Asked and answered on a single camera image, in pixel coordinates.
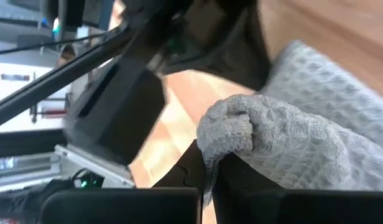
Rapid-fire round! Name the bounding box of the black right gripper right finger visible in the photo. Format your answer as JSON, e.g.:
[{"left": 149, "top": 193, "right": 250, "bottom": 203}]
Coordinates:
[{"left": 211, "top": 151, "right": 284, "bottom": 224}]

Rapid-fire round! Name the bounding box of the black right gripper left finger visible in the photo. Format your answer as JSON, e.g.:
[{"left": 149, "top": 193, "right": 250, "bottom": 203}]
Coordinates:
[{"left": 152, "top": 139, "right": 208, "bottom": 191}]

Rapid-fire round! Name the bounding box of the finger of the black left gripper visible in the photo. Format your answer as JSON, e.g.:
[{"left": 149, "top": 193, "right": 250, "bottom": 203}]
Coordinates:
[{"left": 206, "top": 0, "right": 272, "bottom": 93}]

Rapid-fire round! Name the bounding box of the grey waffle microfiber towel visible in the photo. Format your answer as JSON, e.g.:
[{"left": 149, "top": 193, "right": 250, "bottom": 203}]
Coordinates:
[{"left": 196, "top": 39, "right": 383, "bottom": 208}]

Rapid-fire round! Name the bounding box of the silver aluminium rail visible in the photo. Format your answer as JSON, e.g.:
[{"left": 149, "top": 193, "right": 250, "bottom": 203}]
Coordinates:
[{"left": 53, "top": 144, "right": 136, "bottom": 189}]

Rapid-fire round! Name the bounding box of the black aluminium rig frame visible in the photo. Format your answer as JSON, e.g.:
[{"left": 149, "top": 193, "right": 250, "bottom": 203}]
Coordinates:
[{"left": 0, "top": 26, "right": 135, "bottom": 159}]

